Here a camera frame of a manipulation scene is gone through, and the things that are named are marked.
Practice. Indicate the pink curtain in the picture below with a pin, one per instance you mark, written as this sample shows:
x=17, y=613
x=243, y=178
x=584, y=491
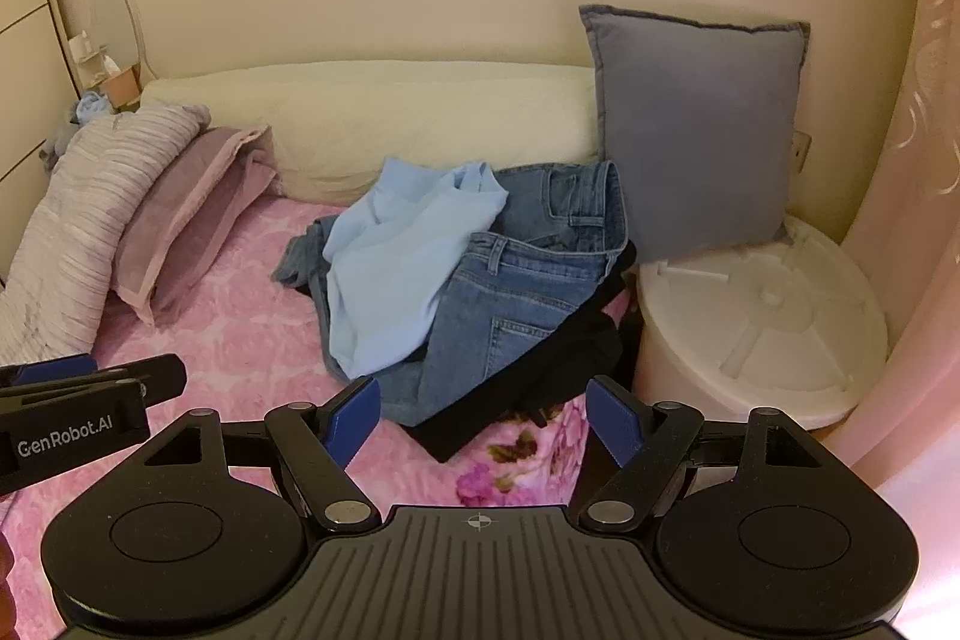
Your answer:
x=915, y=235

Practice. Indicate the black garment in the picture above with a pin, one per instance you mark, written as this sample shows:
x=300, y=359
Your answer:
x=555, y=359

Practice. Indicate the cream wardrobe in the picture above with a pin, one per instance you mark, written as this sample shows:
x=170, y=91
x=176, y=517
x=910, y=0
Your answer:
x=22, y=48

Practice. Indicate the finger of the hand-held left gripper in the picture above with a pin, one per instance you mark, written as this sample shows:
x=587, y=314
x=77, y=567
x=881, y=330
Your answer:
x=52, y=371
x=157, y=377

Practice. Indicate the grey square pillow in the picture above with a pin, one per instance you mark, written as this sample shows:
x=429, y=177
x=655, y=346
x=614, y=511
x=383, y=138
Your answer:
x=697, y=130

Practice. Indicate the mauve pillow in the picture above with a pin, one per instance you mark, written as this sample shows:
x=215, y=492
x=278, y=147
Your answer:
x=180, y=220

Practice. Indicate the pink floral blanket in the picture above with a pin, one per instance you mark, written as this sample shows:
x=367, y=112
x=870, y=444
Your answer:
x=225, y=310

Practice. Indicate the small blue cloth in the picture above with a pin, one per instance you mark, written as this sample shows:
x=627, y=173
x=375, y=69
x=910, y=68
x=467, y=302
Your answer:
x=91, y=106

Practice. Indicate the long cream bolster pillow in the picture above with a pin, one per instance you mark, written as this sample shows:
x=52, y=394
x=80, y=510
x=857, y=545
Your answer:
x=375, y=115

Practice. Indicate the blue denim jeans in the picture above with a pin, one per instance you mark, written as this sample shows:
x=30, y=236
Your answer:
x=517, y=302

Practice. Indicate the lilac striped duvet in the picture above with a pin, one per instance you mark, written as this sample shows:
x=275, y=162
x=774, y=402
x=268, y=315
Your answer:
x=97, y=175

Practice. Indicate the grey plush toy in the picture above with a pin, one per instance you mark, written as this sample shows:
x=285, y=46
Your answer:
x=60, y=149

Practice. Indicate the light blue garment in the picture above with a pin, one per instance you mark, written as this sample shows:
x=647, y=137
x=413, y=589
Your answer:
x=390, y=257

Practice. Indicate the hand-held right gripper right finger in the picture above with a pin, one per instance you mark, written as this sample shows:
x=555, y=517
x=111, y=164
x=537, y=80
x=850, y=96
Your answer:
x=611, y=419

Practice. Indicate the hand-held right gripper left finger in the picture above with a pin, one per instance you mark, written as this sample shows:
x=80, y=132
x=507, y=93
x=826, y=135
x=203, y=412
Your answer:
x=351, y=421

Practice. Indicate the wall socket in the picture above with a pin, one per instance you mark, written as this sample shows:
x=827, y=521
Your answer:
x=801, y=153

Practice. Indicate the oval mirror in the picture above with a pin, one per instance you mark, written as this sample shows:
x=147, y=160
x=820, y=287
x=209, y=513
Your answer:
x=112, y=10

